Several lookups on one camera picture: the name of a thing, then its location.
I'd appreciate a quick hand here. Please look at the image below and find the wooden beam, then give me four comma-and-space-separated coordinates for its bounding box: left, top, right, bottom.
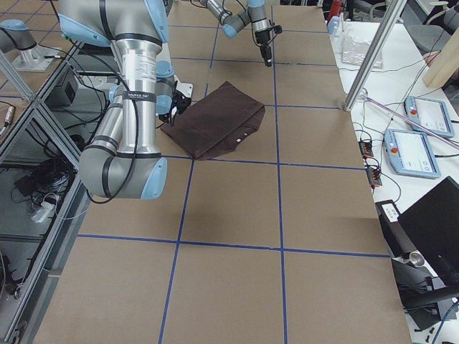
422, 30, 458, 88

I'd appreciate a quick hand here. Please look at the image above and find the aluminium camera post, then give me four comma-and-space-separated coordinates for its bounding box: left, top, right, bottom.
343, 0, 407, 112

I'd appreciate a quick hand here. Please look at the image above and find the aluminium frame rack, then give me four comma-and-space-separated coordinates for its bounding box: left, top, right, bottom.
1, 33, 108, 343

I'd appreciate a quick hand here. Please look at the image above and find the far teach pendant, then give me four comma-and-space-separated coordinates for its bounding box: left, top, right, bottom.
404, 96, 455, 138

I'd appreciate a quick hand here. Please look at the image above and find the teach pendant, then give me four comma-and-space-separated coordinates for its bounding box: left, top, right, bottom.
384, 129, 441, 179
404, 96, 455, 138

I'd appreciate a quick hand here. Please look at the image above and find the near teach pendant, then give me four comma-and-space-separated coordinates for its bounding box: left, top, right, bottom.
384, 129, 441, 179

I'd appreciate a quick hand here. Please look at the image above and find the black monitor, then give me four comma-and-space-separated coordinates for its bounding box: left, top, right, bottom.
399, 176, 458, 285

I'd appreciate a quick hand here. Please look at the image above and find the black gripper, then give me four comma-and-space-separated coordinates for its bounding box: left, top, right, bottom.
157, 91, 191, 127
253, 19, 283, 67

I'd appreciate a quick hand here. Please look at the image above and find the clear plastic bag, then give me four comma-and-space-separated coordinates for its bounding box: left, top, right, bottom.
341, 35, 372, 66

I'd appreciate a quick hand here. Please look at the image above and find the orange black connector strip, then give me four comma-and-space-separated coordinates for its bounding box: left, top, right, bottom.
358, 139, 382, 190

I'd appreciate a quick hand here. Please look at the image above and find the dark brown t-shirt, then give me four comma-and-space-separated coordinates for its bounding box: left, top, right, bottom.
161, 82, 265, 160

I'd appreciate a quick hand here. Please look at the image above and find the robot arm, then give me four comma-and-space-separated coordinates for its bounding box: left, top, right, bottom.
198, 0, 283, 67
58, 1, 181, 201

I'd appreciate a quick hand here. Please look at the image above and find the black stand with metal cup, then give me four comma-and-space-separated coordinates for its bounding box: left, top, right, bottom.
375, 200, 458, 330

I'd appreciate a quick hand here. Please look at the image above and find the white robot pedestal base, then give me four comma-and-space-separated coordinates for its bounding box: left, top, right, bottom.
157, 46, 194, 108

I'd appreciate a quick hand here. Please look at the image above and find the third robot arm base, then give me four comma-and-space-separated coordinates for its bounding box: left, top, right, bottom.
1, 19, 60, 72

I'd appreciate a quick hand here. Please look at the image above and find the red cylinder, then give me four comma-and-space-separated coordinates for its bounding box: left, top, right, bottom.
328, 0, 342, 21

